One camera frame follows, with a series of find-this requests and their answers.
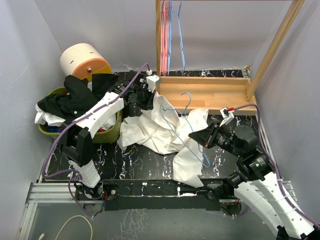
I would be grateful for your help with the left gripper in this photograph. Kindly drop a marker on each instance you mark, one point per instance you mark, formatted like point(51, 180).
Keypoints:
point(149, 105)

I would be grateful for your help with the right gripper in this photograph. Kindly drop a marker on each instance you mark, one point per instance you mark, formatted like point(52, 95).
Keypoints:
point(206, 136)

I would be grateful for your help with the white shirt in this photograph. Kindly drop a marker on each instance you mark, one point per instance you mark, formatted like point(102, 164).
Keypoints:
point(164, 132)

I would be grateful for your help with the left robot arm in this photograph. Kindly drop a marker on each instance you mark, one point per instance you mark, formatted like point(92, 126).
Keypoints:
point(76, 140)

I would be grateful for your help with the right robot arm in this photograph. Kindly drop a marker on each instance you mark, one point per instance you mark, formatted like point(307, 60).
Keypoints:
point(256, 182)

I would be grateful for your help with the wooden clothes rack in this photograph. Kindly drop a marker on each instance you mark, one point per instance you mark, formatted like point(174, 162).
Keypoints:
point(214, 93)

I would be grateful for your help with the green laundry basket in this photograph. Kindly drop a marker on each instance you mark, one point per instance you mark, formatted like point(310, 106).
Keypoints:
point(108, 136)

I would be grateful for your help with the black garment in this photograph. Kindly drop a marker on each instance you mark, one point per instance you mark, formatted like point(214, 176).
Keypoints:
point(80, 98)

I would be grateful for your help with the white cylindrical bin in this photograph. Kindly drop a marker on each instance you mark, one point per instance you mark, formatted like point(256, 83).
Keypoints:
point(83, 61)

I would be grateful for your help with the blue hangers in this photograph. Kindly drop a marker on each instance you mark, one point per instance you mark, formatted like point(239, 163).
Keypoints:
point(170, 34)

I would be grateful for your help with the pink hangers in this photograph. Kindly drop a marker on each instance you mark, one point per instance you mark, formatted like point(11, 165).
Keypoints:
point(165, 12)

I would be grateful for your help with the white clothes in basket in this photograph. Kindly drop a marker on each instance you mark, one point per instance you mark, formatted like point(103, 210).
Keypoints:
point(51, 120)

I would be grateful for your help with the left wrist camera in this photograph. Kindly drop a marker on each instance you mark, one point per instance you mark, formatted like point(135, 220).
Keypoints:
point(150, 81)

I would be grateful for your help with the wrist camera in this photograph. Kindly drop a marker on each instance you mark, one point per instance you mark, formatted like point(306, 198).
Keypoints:
point(150, 81)
point(227, 114)

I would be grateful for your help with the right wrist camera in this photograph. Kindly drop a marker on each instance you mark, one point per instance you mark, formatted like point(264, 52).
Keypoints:
point(227, 114)

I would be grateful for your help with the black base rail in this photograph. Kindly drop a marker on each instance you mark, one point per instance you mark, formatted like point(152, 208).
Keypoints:
point(115, 195)

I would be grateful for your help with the aluminium frame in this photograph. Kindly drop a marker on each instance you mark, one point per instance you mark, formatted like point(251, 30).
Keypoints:
point(51, 192)

